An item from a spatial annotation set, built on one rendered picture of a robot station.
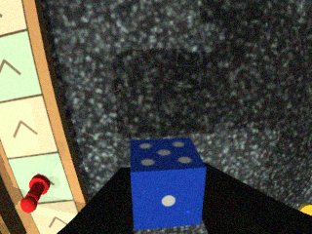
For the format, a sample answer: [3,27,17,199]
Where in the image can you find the red pawn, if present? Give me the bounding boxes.
[20,175,50,214]

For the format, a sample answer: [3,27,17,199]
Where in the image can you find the square ring-shaped game board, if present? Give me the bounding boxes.
[0,0,89,234]

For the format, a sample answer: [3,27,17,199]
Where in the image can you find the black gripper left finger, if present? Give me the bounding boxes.
[56,168,134,234]

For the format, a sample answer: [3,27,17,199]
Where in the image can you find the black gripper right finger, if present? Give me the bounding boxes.
[202,163,312,234]

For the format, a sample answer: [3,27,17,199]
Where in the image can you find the blue die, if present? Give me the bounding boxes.
[130,136,207,230]

